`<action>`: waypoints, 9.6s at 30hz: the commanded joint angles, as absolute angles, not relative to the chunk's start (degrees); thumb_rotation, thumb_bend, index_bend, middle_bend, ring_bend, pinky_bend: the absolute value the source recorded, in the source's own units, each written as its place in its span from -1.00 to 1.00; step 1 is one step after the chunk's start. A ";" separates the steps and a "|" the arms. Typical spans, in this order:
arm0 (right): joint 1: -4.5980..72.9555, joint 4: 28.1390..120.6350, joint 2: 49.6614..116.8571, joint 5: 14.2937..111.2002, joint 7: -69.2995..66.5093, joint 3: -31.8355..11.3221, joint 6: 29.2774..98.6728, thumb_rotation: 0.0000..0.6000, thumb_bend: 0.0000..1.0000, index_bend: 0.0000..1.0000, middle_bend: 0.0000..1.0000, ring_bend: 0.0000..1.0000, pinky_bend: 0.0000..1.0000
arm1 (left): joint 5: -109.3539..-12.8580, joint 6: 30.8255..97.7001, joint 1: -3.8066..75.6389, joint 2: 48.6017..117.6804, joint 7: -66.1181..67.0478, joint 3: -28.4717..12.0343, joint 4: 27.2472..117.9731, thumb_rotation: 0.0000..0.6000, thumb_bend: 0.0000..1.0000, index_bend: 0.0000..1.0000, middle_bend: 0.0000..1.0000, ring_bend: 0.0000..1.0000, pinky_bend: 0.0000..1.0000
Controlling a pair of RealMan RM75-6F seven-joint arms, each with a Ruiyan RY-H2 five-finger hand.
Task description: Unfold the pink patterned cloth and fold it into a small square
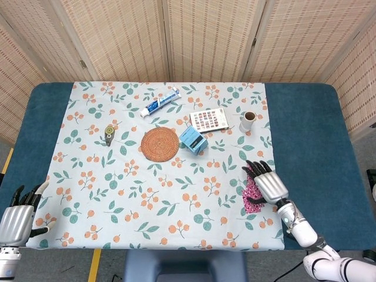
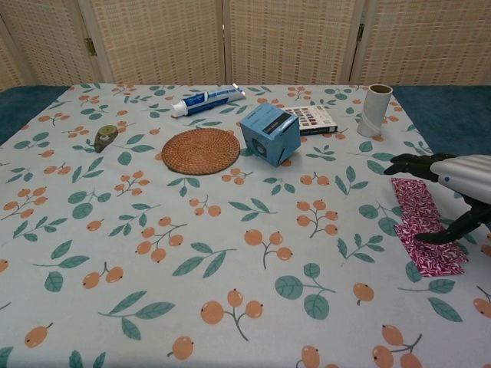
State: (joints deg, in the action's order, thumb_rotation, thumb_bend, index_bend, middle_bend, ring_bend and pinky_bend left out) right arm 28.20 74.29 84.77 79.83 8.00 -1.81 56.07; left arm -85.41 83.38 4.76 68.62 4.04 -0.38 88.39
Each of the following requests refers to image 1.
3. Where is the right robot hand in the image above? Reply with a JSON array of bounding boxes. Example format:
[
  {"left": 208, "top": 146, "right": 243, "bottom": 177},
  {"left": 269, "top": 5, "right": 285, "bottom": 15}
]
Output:
[{"left": 241, "top": 160, "right": 290, "bottom": 208}]

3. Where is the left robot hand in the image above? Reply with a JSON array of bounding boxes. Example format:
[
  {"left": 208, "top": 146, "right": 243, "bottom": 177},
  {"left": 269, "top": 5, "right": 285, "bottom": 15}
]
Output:
[{"left": 0, "top": 181, "right": 56, "bottom": 246}]

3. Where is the magenta patterned cloth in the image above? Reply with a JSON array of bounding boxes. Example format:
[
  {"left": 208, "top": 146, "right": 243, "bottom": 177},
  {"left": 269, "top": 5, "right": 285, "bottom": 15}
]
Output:
[{"left": 246, "top": 164, "right": 257, "bottom": 184}]

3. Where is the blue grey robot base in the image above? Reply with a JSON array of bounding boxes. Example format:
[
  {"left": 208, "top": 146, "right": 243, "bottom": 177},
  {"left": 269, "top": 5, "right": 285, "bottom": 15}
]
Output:
[{"left": 123, "top": 251, "right": 247, "bottom": 282}]

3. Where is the floral print tablecloth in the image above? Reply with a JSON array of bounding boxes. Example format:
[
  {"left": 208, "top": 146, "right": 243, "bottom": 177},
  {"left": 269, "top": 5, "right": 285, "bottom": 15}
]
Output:
[{"left": 28, "top": 81, "right": 285, "bottom": 251}]

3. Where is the yellow floor tape strip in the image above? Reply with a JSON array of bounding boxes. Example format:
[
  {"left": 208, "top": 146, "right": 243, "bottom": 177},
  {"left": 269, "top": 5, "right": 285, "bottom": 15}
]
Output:
[
  {"left": 88, "top": 249, "right": 102, "bottom": 282},
  {"left": 1, "top": 147, "right": 15, "bottom": 174}
]

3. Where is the white cardboard tube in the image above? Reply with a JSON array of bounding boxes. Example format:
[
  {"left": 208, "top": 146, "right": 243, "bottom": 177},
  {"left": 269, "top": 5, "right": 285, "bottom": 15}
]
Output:
[{"left": 239, "top": 111, "right": 258, "bottom": 133}]

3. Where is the teal velvet table cover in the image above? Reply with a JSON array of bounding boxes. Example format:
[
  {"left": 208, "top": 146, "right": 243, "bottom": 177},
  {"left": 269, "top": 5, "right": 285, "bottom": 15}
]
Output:
[{"left": 0, "top": 82, "right": 376, "bottom": 250}]

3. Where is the flat box with swatch grid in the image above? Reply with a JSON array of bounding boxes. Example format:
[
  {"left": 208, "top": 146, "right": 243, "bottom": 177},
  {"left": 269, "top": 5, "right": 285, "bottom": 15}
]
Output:
[{"left": 189, "top": 107, "right": 230, "bottom": 134}]

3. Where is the blue cardboard box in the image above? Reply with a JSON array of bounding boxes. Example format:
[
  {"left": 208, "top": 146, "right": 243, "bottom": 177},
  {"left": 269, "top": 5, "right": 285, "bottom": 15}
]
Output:
[{"left": 179, "top": 125, "right": 209, "bottom": 156}]

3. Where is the black floor equipment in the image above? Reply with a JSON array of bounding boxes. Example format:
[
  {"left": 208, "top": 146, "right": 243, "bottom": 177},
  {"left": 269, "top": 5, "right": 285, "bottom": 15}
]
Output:
[{"left": 366, "top": 169, "right": 376, "bottom": 203}]

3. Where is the round woven rattan coaster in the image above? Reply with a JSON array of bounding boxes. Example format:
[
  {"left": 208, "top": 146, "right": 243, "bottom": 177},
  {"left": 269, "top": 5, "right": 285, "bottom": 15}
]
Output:
[{"left": 140, "top": 126, "right": 180, "bottom": 162}]

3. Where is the green correction tape dispenser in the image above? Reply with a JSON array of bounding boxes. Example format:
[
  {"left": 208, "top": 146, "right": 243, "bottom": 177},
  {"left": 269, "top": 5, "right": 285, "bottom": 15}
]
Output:
[{"left": 104, "top": 125, "right": 116, "bottom": 147}]

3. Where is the woven folding screen panel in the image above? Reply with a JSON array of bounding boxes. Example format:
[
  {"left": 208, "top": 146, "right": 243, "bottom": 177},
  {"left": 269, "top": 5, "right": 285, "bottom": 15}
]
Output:
[
  {"left": 0, "top": 0, "right": 98, "bottom": 83},
  {"left": 163, "top": 0, "right": 267, "bottom": 83},
  {"left": 243, "top": 0, "right": 376, "bottom": 83},
  {"left": 0, "top": 14, "right": 51, "bottom": 145},
  {"left": 49, "top": 0, "right": 171, "bottom": 83},
  {"left": 323, "top": 20, "right": 376, "bottom": 139}
]

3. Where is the blue white toothpaste tube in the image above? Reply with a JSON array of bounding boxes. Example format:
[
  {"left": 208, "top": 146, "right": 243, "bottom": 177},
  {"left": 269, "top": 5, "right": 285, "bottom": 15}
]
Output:
[{"left": 140, "top": 87, "right": 182, "bottom": 118}]

